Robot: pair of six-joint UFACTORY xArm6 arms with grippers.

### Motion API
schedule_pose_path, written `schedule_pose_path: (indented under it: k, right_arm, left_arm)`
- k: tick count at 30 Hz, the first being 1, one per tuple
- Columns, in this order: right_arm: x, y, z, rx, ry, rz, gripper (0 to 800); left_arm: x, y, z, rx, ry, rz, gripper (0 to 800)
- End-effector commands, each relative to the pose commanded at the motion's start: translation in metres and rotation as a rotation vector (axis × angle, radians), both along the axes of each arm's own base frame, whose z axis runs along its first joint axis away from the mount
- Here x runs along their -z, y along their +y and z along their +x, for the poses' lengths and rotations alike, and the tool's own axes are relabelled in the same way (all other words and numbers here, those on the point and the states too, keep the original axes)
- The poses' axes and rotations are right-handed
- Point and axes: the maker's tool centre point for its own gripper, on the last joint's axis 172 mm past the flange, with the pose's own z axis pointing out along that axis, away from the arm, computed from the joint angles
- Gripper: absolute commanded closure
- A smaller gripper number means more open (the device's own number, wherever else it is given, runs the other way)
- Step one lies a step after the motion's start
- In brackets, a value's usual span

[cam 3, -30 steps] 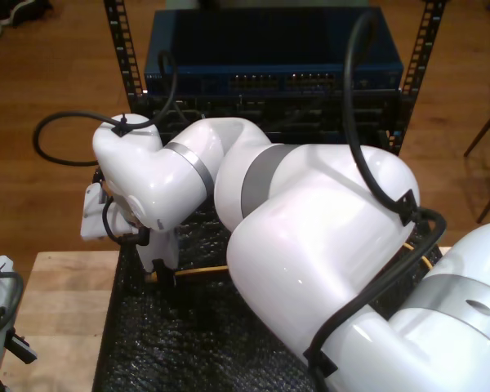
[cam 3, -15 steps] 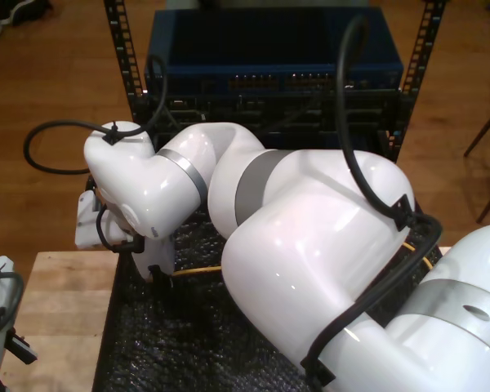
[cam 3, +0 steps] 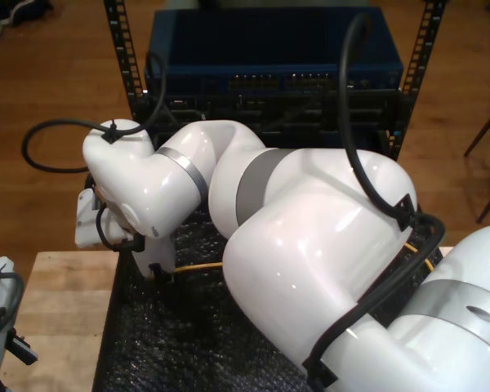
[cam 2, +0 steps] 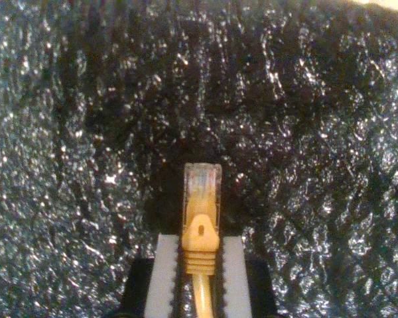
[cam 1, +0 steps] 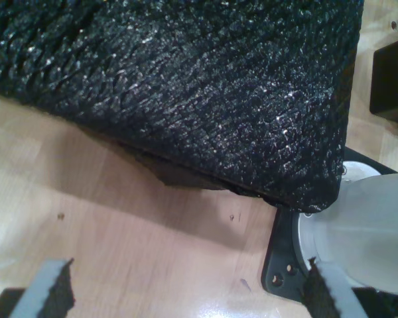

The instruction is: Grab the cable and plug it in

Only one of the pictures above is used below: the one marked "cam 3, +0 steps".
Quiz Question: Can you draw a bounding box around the yellow network cable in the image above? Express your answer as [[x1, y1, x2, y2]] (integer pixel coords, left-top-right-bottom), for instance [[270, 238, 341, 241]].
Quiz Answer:
[[171, 242, 436, 275]]

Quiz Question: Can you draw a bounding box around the black bubble mat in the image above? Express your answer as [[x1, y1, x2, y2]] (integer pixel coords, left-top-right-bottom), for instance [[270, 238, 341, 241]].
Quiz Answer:
[[91, 171, 444, 392]]

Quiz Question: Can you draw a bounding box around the black rack server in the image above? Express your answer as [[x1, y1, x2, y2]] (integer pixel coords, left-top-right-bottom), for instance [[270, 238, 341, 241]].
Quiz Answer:
[[146, 91, 403, 148]]

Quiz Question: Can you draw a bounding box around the dark sneaker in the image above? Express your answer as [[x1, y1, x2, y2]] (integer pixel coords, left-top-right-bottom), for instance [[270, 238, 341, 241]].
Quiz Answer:
[[0, 0, 54, 25]]

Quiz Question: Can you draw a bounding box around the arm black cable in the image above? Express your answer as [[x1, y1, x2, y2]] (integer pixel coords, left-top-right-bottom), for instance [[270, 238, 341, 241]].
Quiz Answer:
[[0, 269, 25, 392], [21, 11, 447, 385]]

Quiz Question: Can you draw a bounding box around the black rack frame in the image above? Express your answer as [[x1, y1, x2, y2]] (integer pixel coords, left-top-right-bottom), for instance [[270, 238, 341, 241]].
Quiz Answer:
[[103, 0, 448, 164]]

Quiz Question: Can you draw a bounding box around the blue network switch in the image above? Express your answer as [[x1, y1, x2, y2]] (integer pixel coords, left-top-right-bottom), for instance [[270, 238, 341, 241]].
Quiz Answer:
[[144, 8, 405, 94]]

